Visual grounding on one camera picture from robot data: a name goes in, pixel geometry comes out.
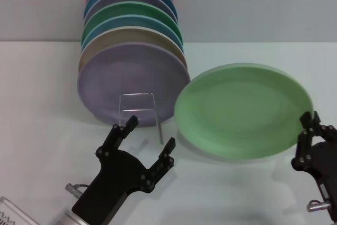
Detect light blue plate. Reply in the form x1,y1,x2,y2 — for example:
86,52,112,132
81,14,184,52

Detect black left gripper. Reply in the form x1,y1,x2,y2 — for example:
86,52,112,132
71,115,176,225

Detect silver cable connector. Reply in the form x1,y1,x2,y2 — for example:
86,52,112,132
307,200,331,213
65,182,89,193

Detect light green plate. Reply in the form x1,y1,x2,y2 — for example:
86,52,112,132
173,63,314,160

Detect beige plate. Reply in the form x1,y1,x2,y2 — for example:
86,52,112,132
78,26,187,74

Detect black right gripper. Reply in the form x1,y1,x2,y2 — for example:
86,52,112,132
290,111,337,222

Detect lilac plate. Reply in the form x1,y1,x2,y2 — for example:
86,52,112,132
76,42,191,128

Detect metal wire plate rack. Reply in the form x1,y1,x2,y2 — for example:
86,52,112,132
118,92,165,144

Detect dark green plate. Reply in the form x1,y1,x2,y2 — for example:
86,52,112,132
81,1,182,44

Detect perforated grey camera housing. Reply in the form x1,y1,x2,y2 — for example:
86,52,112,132
0,195,40,225

